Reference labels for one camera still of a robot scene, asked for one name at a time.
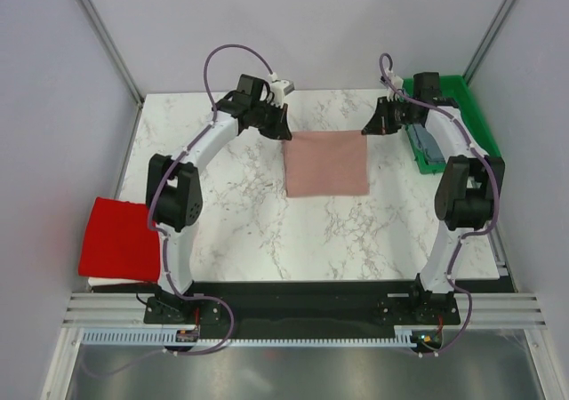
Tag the aluminium front rail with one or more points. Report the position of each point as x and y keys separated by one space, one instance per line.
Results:
x=490 y=311

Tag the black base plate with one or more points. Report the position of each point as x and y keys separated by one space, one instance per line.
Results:
x=303 y=309

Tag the right aluminium corner post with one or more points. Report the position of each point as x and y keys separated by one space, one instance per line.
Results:
x=490 y=35

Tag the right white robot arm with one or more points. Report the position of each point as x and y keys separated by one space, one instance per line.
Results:
x=466 y=202

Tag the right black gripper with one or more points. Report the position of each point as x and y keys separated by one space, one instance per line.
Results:
x=380 y=123

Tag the red folded t shirt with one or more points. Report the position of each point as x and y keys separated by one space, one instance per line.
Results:
x=118 y=244

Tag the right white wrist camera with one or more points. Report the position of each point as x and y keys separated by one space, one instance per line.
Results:
x=394 y=85

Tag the grey blue folded shirt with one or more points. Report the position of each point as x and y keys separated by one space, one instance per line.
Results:
x=425 y=143

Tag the aluminium corner post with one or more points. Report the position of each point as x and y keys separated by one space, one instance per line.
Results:
x=108 y=44
x=490 y=35

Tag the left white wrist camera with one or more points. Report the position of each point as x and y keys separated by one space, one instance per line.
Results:
x=279 y=89

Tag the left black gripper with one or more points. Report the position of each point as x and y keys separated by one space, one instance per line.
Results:
x=280 y=128

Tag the light blue cable duct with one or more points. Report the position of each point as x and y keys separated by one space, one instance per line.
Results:
x=188 y=337

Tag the green plastic bin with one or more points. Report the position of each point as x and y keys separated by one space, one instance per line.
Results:
x=454 y=87

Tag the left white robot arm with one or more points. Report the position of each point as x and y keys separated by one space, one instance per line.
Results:
x=174 y=195

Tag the left aluminium corner post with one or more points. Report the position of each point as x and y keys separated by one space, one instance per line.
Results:
x=108 y=44

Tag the pink t shirt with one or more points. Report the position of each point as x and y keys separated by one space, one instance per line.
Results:
x=330 y=163

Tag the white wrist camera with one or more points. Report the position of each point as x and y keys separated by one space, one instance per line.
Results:
x=279 y=89
x=394 y=85

